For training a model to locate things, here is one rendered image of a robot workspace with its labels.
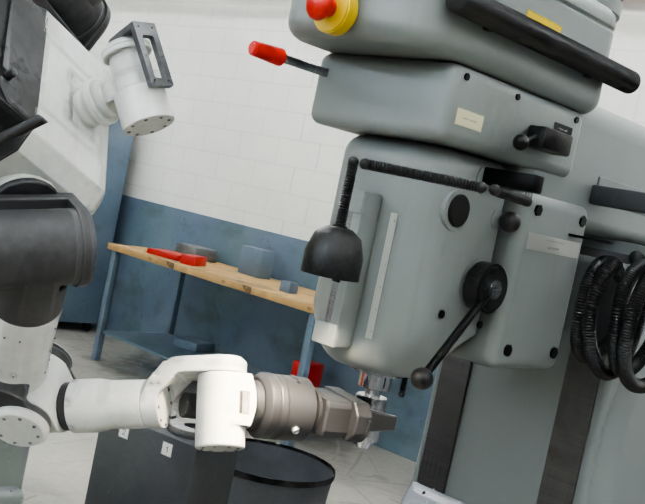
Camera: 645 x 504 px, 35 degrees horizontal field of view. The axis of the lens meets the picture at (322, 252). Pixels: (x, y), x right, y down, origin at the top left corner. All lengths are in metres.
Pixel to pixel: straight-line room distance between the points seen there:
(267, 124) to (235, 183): 0.54
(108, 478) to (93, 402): 0.47
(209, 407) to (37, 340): 0.23
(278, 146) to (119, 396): 6.41
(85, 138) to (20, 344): 0.27
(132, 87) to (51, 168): 0.14
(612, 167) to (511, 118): 0.32
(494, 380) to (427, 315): 0.45
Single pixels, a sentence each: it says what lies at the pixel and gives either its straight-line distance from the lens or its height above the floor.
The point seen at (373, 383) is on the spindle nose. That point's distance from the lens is 1.45.
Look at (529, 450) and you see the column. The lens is 1.77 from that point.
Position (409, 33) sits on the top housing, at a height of 1.74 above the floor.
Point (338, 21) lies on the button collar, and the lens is 1.28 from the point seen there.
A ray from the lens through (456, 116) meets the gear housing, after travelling 1.31.
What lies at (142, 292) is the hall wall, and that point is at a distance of 8.73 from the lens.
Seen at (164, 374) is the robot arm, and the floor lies 1.26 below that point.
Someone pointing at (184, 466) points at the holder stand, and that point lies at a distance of 1.73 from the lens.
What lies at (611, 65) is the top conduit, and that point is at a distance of 1.52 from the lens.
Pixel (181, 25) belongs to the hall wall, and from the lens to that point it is 8.90.
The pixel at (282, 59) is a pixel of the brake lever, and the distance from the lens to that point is 1.37.
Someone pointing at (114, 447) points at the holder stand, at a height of 1.04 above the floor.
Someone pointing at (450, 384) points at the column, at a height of 1.25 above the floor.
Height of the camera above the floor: 1.53
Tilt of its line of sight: 3 degrees down
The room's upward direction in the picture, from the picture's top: 12 degrees clockwise
